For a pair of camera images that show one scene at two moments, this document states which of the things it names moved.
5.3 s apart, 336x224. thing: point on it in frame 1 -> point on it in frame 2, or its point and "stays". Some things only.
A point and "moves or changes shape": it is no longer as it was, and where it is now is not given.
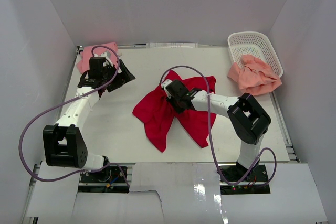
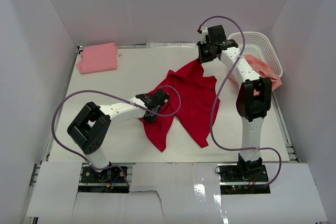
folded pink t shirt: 88,52 stays
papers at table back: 171,45 stays
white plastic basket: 256,44 stays
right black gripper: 179,110 -> 202,58
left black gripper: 122,78 -> 150,119
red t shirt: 158,115 moves or changes shape
